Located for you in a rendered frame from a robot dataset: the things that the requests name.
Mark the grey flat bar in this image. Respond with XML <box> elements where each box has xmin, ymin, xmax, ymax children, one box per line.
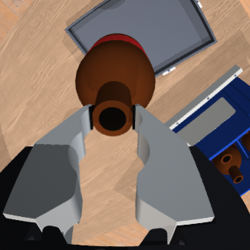
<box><xmin>164</xmin><ymin>64</ymin><xmax>243</xmax><ymax>130</ymax></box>

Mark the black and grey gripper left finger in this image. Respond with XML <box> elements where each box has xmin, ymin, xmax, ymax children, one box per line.
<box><xmin>0</xmin><ymin>104</ymin><xmax>94</xmax><ymax>246</ymax></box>

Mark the grey rectangular tray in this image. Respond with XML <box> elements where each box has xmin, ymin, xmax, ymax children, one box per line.
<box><xmin>65</xmin><ymin>0</ymin><xmax>217</xmax><ymax>77</ymax></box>

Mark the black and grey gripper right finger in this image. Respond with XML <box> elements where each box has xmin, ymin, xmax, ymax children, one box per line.
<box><xmin>133</xmin><ymin>104</ymin><xmax>250</xmax><ymax>250</ymax></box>

